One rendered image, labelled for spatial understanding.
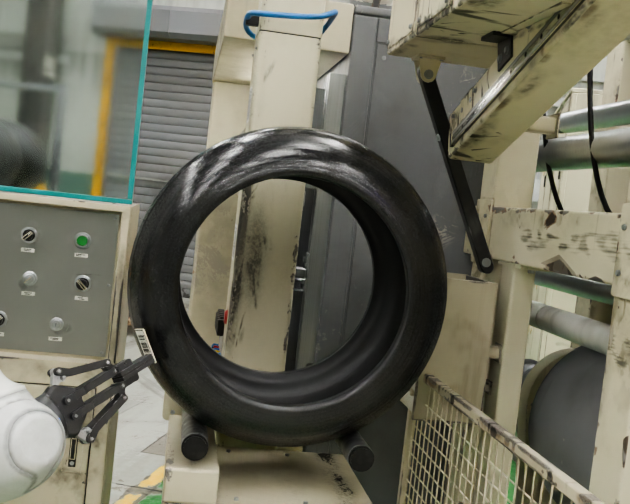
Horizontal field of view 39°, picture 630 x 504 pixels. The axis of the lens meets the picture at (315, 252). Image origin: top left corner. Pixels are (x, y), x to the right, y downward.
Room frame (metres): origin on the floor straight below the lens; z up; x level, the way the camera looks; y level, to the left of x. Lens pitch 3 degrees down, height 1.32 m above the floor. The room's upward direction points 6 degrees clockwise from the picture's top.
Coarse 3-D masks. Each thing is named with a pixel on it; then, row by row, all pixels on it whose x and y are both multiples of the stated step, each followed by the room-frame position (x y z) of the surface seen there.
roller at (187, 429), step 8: (184, 416) 1.57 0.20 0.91; (184, 424) 1.51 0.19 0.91; (192, 424) 1.49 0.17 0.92; (200, 424) 1.49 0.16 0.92; (184, 432) 1.46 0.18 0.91; (192, 432) 1.44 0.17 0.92; (200, 432) 1.44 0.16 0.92; (184, 440) 1.42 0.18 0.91; (192, 440) 1.42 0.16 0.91; (200, 440) 1.42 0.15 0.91; (184, 448) 1.42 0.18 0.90; (192, 448) 1.42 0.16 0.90; (200, 448) 1.42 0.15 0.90; (192, 456) 1.42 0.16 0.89; (200, 456) 1.42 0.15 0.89
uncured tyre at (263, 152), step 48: (240, 144) 1.47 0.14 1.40; (288, 144) 1.47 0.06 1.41; (336, 144) 1.49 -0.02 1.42; (192, 192) 1.44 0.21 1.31; (336, 192) 1.74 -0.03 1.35; (384, 192) 1.48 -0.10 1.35; (144, 240) 1.45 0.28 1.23; (384, 240) 1.75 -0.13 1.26; (432, 240) 1.51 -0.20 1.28; (144, 288) 1.44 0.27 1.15; (384, 288) 1.76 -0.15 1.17; (432, 288) 1.50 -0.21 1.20; (192, 336) 1.70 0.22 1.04; (384, 336) 1.75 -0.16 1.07; (432, 336) 1.52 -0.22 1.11; (192, 384) 1.44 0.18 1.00; (240, 384) 1.71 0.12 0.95; (288, 384) 1.73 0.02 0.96; (336, 384) 1.73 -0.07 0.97; (384, 384) 1.49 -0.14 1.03; (240, 432) 1.47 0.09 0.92; (288, 432) 1.47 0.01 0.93; (336, 432) 1.50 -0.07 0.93
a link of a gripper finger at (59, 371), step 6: (102, 360) 1.36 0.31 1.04; (108, 360) 1.37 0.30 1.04; (78, 366) 1.33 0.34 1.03; (84, 366) 1.33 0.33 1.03; (90, 366) 1.34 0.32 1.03; (96, 366) 1.35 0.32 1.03; (102, 366) 1.36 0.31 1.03; (48, 372) 1.31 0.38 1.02; (54, 372) 1.30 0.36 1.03; (60, 372) 1.31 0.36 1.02; (66, 372) 1.31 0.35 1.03; (72, 372) 1.31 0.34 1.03; (78, 372) 1.32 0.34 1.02; (84, 372) 1.33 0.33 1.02
